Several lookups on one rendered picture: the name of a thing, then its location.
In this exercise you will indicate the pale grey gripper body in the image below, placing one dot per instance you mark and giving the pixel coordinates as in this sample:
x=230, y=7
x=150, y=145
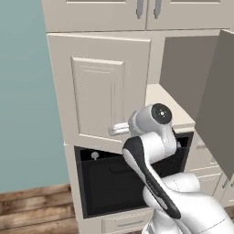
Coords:
x=136, y=123

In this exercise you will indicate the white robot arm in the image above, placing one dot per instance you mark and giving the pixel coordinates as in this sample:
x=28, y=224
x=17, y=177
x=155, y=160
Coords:
x=186, y=207

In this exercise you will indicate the cream panelled cabinet door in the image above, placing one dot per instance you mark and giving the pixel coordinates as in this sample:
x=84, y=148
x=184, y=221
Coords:
x=97, y=91

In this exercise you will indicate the cream cabinet carcass with shelf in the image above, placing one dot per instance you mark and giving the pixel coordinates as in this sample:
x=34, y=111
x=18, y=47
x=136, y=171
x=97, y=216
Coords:
x=182, y=67

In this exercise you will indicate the cream cabinet door grey inside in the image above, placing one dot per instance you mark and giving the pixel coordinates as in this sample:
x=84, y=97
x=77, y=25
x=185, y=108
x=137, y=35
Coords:
x=218, y=100

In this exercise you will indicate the black built-in oven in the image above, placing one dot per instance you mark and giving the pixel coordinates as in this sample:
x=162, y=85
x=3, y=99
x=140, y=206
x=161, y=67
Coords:
x=109, y=186

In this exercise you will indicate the cream run of cupboards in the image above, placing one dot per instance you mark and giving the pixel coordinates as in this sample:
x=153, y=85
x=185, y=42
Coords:
x=207, y=179

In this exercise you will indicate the cream drawer front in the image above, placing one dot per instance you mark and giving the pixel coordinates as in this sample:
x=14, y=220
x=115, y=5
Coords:
x=128, y=224

